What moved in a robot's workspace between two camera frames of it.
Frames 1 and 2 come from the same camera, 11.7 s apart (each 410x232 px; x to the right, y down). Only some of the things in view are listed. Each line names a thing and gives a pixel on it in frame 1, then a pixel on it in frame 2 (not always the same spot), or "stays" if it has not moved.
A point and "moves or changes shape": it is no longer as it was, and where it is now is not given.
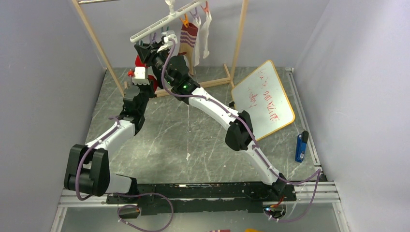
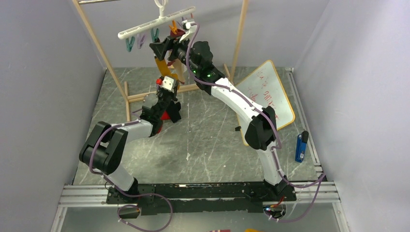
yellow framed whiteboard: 262,95 stays
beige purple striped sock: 188,38 moves or changes shape
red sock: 152,78 -> 165,116
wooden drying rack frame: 226,79 stays
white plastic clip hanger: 172,14 -> 161,18
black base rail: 155,198 stays
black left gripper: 150,87 -> 173,94
